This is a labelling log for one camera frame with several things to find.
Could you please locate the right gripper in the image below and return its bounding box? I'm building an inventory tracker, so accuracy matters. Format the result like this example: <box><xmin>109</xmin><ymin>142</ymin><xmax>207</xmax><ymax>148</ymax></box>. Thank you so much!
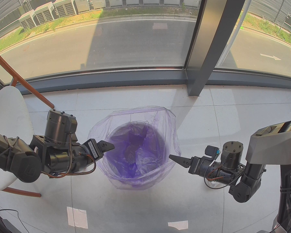
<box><xmin>188</xmin><ymin>155</ymin><xmax>223</xmax><ymax>179</ymax></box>

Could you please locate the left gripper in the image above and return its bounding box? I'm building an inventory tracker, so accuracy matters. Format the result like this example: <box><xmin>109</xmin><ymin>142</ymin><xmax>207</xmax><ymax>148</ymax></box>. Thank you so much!
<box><xmin>71</xmin><ymin>139</ymin><xmax>104</xmax><ymax>174</ymax></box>

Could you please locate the purple plastic bag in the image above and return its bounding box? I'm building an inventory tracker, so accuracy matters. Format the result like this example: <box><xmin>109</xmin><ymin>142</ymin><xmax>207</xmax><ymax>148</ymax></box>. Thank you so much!
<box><xmin>87</xmin><ymin>105</ymin><xmax>182</xmax><ymax>191</ymax></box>

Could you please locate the pale grey trash bin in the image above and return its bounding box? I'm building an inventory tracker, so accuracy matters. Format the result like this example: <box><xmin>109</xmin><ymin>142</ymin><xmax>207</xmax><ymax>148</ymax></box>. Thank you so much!
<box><xmin>106</xmin><ymin>120</ymin><xmax>172</xmax><ymax>187</ymax></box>

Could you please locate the crumpled white paper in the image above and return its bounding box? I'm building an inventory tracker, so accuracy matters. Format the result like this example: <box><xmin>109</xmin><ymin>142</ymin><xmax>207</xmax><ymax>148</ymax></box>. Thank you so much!
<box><xmin>205</xmin><ymin>179</ymin><xmax>221</xmax><ymax>189</ymax></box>

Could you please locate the white chair with wooden legs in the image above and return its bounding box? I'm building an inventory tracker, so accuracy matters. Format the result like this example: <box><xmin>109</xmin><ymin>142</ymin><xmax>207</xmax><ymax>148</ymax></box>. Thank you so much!
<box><xmin>0</xmin><ymin>27</ymin><xmax>55</xmax><ymax>198</ymax></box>

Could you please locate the window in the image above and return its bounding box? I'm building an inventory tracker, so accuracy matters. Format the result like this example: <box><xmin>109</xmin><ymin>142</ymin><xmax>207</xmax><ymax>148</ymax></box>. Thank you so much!
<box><xmin>0</xmin><ymin>0</ymin><xmax>291</xmax><ymax>98</ymax></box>

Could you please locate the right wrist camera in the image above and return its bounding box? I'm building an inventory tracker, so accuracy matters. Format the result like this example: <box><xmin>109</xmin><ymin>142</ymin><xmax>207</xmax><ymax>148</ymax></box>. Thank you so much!
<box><xmin>205</xmin><ymin>145</ymin><xmax>220</xmax><ymax>161</ymax></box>

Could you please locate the black cable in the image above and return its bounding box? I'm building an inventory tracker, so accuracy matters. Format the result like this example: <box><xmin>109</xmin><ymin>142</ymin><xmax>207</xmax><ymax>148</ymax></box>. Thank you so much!
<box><xmin>0</xmin><ymin>209</ymin><xmax>24</xmax><ymax>233</ymax></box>

